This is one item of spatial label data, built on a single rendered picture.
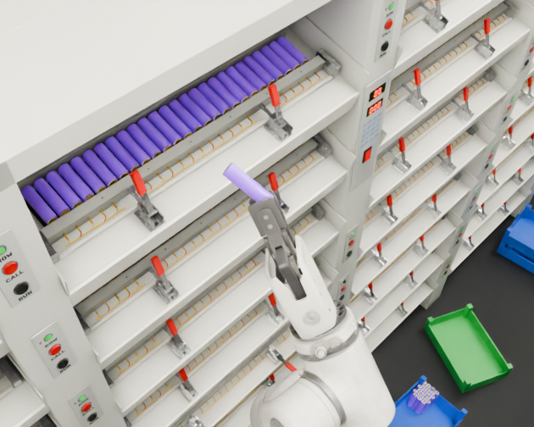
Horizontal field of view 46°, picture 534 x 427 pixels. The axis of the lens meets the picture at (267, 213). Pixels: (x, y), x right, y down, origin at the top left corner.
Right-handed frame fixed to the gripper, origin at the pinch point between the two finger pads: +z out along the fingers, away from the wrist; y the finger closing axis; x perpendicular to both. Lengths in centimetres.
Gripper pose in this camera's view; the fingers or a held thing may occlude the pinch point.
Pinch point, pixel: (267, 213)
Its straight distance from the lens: 74.1
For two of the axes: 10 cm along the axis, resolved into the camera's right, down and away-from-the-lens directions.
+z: -4.2, -8.6, -2.8
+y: 0.1, -3.1, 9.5
